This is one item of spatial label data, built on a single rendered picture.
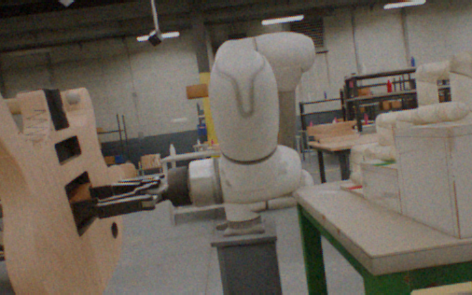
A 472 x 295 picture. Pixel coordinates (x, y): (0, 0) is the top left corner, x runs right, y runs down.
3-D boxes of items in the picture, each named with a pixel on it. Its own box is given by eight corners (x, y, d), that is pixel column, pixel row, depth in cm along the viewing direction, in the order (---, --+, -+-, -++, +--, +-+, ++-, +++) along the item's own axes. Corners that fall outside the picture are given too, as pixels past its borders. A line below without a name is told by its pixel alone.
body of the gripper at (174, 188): (192, 212, 58) (142, 219, 58) (196, 195, 66) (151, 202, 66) (185, 173, 56) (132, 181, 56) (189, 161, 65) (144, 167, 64)
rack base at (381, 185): (403, 216, 62) (398, 169, 62) (362, 199, 79) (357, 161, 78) (530, 194, 65) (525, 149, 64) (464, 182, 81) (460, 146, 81)
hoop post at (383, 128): (384, 161, 73) (380, 120, 72) (377, 161, 76) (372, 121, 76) (397, 160, 73) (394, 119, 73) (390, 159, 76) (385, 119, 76)
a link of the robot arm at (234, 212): (226, 214, 151) (219, 168, 150) (264, 208, 151) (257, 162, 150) (225, 223, 135) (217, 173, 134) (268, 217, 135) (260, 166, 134)
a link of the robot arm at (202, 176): (223, 194, 67) (195, 198, 67) (216, 152, 65) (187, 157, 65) (224, 212, 58) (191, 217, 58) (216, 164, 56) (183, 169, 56)
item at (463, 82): (465, 123, 48) (459, 62, 48) (449, 124, 52) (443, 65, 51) (484, 120, 49) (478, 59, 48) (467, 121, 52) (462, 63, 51)
